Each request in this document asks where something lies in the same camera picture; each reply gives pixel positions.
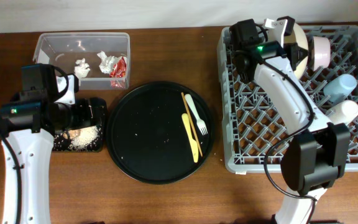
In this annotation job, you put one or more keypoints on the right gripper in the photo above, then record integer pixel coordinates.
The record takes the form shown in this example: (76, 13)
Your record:
(300, 53)

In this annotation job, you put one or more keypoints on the beige large bowl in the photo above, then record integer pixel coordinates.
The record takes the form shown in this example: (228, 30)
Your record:
(296, 46)

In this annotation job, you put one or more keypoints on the pink small bowl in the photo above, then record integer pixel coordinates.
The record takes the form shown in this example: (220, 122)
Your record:
(321, 52)

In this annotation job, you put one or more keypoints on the white tissue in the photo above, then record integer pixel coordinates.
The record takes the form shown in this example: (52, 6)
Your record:
(82, 68)
(107, 62)

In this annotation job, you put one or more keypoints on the rice and food scraps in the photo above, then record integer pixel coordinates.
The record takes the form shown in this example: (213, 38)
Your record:
(88, 139)

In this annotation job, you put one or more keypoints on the light blue plastic cup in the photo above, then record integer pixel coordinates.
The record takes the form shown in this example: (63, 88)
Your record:
(340, 87)

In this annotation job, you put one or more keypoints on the red snack wrapper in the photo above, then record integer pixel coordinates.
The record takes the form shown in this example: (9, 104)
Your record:
(118, 73)

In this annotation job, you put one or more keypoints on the white plastic cup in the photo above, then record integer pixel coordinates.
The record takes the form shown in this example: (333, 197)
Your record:
(344, 112)

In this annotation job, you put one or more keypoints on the wooden chopstick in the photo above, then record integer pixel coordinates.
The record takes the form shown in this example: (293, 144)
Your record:
(194, 136)

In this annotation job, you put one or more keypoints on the white plastic fork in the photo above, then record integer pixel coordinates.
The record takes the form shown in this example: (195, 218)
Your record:
(199, 122)

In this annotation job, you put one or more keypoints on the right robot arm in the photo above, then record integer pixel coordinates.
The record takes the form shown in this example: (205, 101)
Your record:
(317, 152)

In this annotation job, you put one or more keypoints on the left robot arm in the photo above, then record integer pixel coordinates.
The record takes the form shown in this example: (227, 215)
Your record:
(45, 106)

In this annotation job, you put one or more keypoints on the clear plastic waste bin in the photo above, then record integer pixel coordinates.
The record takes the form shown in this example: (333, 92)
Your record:
(65, 48)

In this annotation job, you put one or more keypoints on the grey dishwasher rack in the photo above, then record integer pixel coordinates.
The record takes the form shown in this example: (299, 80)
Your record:
(251, 123)

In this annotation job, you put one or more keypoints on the black rectangular tray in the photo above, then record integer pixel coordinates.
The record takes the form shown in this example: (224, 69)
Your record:
(99, 109)

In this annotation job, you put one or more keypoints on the round black serving tray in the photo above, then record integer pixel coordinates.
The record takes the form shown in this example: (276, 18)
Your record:
(146, 137)

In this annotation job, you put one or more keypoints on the yellow plastic knife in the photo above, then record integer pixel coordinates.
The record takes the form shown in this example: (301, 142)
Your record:
(190, 140)

